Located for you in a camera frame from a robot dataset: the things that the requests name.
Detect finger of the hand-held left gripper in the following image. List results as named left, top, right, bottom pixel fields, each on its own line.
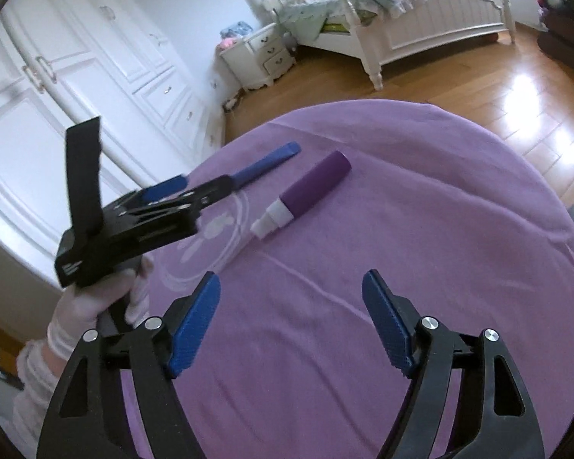
left=141, top=175, right=235, bottom=223
left=119, top=175, right=189, bottom=207

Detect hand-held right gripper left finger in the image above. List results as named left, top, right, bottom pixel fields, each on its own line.
left=36, top=272, right=222, bottom=459

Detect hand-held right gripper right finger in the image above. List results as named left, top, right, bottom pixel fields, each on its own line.
left=362, top=269, right=546, bottom=459

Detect blue comb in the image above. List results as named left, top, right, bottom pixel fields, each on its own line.
left=230, top=142, right=302, bottom=191

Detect person's left forearm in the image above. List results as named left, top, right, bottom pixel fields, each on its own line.
left=11, top=339, right=73, bottom=459

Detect person's left hand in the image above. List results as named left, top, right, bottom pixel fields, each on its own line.
left=47, top=253, right=155, bottom=363

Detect purple tube with white cap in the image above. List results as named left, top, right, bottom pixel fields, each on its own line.
left=251, top=150, right=353, bottom=240

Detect purple tablecloth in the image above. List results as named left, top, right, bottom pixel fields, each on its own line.
left=119, top=99, right=574, bottom=459

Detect white nightstand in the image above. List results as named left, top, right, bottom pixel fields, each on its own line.
left=219, top=23, right=297, bottom=91

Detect pile of clothes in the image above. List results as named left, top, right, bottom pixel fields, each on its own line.
left=219, top=21, right=252, bottom=49

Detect white wardrobe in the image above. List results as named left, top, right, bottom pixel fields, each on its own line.
left=0, top=0, right=227, bottom=293

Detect dark sofa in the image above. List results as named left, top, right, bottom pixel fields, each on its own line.
left=537, top=0, right=574, bottom=80

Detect white bed frame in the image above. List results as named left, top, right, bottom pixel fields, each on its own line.
left=249, top=0, right=517, bottom=91

